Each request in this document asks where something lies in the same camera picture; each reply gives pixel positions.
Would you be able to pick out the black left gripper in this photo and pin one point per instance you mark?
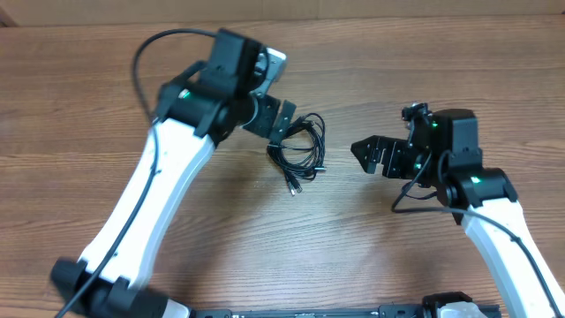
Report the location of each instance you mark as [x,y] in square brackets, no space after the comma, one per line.
[263,125]

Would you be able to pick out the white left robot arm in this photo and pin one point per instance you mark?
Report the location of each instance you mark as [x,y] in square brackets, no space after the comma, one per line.
[195,112]

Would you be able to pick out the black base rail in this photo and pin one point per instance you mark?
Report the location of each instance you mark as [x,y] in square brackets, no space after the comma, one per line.
[445,304]

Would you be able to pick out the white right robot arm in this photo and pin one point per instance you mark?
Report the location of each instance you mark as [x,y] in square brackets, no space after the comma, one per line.
[442,151]

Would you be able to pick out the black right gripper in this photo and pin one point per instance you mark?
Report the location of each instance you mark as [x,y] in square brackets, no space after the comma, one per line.
[393,147]

